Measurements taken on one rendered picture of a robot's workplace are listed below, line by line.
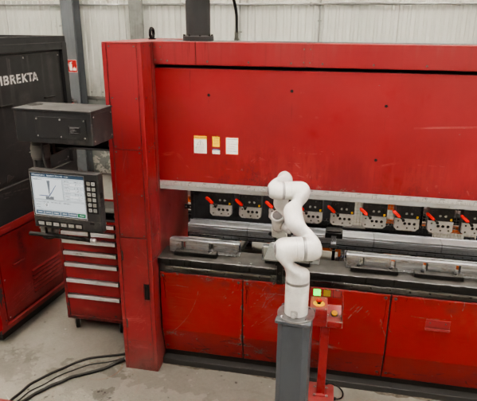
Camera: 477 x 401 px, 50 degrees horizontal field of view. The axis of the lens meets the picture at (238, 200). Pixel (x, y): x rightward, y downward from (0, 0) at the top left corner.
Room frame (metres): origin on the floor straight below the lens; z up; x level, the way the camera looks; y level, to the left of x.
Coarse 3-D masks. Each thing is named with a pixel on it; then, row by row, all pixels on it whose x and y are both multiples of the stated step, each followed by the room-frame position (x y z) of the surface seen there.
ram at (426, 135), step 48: (192, 96) 3.26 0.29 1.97; (240, 96) 3.20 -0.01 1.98; (288, 96) 3.15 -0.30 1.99; (336, 96) 3.09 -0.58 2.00; (384, 96) 3.04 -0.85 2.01; (432, 96) 2.98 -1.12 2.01; (192, 144) 3.27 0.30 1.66; (240, 144) 3.20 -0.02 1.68; (288, 144) 3.14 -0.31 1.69; (336, 144) 3.09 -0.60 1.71; (384, 144) 3.03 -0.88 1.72; (432, 144) 2.98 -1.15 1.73; (240, 192) 3.20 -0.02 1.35; (384, 192) 3.03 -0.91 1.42; (432, 192) 2.97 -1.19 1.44
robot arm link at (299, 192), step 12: (288, 192) 2.57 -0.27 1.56; (300, 192) 2.55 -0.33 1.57; (288, 204) 2.48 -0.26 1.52; (300, 204) 2.49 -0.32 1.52; (288, 216) 2.42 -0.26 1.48; (300, 216) 2.41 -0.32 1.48; (288, 228) 2.40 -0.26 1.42; (300, 228) 2.35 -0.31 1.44; (312, 240) 2.26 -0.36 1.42; (312, 252) 2.23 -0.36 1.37
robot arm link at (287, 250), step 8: (280, 240) 2.26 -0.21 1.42; (288, 240) 2.26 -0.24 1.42; (296, 240) 2.26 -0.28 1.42; (280, 248) 2.23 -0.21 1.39; (288, 248) 2.23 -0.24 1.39; (296, 248) 2.23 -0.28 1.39; (304, 248) 2.23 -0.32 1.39; (280, 256) 2.22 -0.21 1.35; (288, 256) 2.22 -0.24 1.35; (296, 256) 2.22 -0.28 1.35; (288, 264) 2.22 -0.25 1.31; (296, 264) 2.29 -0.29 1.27; (288, 272) 2.24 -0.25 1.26; (296, 272) 2.23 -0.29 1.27; (304, 272) 2.25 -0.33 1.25; (288, 280) 2.25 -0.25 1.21; (296, 280) 2.22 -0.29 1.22; (304, 280) 2.23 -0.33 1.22
